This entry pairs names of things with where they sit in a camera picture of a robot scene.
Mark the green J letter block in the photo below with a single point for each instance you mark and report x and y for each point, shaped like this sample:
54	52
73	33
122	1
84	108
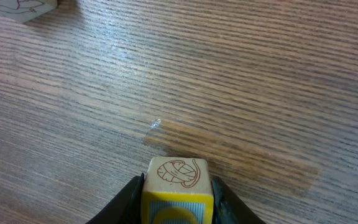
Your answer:
25	10

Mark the yellow O letter block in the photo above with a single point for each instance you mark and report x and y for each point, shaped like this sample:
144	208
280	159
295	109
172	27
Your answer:
177	190

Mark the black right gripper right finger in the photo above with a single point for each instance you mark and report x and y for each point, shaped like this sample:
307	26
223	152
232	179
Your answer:
229	208

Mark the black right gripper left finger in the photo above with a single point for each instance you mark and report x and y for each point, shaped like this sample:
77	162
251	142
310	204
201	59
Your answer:
124	208

